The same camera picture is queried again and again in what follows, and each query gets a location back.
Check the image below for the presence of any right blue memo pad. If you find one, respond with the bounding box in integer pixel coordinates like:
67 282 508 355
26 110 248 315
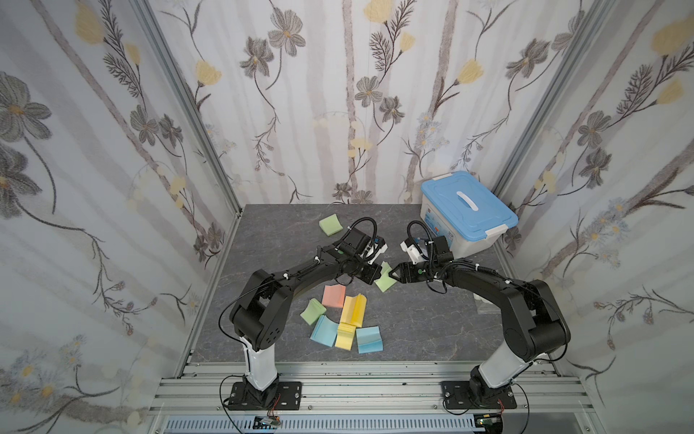
356 327 383 354

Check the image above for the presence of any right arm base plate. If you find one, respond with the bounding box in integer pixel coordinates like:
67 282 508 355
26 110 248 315
440 381 518 410

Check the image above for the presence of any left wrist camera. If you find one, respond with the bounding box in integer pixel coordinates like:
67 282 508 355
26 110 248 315
337 228 388 264

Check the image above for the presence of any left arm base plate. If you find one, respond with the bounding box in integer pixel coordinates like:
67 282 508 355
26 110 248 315
222 382 303 412

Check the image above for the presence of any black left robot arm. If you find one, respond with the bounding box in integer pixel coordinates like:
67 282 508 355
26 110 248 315
230 248 382 394

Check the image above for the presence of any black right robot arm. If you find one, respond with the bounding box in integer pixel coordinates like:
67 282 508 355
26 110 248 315
389 260 571 409

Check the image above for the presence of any aluminium rail frame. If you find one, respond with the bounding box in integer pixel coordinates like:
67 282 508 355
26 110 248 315
147 362 605 433

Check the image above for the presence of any white box with blue lid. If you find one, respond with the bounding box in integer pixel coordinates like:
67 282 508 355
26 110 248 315
420 172 519 259

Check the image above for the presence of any large yellow memo pad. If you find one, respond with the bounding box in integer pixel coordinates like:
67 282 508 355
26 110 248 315
340 294 367 328

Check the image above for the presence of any small circuit board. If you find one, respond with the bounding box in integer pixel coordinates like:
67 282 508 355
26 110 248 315
252 416 282 430

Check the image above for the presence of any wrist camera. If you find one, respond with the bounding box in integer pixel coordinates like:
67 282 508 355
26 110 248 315
337 228 388 264
400 236 454 265

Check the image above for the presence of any blue memo pad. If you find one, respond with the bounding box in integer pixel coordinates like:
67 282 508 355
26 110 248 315
356 327 383 354
310 315 339 347

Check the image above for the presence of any green memo pad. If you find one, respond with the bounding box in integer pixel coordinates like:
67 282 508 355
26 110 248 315
374 261 397 293
300 298 326 326
319 213 343 237

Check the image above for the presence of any small yellow memo pad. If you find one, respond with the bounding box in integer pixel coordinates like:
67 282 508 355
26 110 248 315
334 323 357 351

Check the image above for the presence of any pink memo pad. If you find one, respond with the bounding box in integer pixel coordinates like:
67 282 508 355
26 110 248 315
322 284 346 309

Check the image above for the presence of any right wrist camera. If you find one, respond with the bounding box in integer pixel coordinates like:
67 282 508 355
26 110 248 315
400 236 454 265

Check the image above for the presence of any left blue memo pad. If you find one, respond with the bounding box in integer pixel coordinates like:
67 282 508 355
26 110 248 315
310 315 339 347

